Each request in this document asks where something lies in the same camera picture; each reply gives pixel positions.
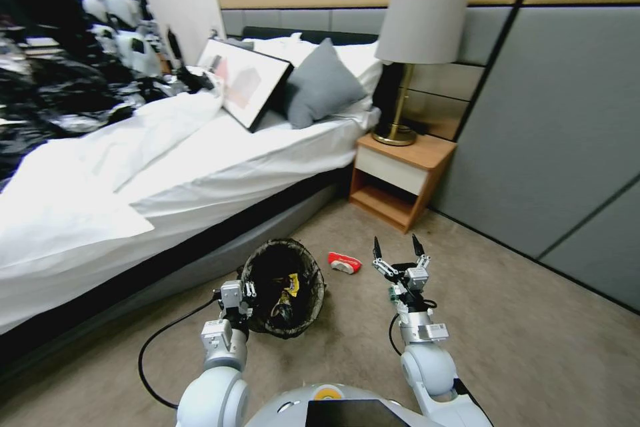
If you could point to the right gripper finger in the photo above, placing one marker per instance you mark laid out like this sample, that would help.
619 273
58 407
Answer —
380 259
419 252

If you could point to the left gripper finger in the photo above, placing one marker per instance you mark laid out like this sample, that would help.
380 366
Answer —
250 289

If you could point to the black bag-lined trash bin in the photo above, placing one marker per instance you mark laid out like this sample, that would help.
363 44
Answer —
265 272

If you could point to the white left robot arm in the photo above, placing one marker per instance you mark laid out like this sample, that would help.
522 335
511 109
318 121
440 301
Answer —
215 392

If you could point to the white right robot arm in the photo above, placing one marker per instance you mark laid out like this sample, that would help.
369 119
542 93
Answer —
430 367

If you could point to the yellow and black wrapper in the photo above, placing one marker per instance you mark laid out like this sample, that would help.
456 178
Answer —
292 284

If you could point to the white robot front shell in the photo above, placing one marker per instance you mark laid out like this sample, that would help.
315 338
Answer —
280 407

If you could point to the wooden nightstand with white drawer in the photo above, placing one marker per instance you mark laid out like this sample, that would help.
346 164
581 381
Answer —
400 154

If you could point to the white sheeted mattress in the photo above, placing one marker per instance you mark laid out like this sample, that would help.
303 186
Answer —
225 172

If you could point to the white duvet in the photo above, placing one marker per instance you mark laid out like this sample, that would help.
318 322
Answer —
150 132

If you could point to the grey square pillow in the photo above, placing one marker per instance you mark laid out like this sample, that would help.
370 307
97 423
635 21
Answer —
320 81

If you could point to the white pillow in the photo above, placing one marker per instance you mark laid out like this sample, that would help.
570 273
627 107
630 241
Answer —
361 66

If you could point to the black framed picture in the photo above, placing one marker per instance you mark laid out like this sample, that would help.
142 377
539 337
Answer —
245 81

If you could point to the black crumpled item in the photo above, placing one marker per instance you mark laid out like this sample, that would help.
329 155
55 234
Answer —
192 79

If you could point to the black bed headboard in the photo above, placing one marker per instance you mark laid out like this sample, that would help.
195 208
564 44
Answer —
345 37

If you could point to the grey shade brass lamp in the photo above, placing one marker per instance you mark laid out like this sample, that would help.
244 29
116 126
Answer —
425 16

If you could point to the dark bottle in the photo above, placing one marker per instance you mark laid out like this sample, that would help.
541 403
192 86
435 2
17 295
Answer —
173 46

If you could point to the black plastic bag pile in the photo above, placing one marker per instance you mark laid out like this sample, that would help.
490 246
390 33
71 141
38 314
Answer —
55 92

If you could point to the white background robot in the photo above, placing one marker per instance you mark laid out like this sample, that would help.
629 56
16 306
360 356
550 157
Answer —
122 11

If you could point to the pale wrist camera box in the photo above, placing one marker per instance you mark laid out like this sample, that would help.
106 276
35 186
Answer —
231 294
417 279

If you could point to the grey bed frame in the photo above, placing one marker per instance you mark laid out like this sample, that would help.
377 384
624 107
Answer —
200 259

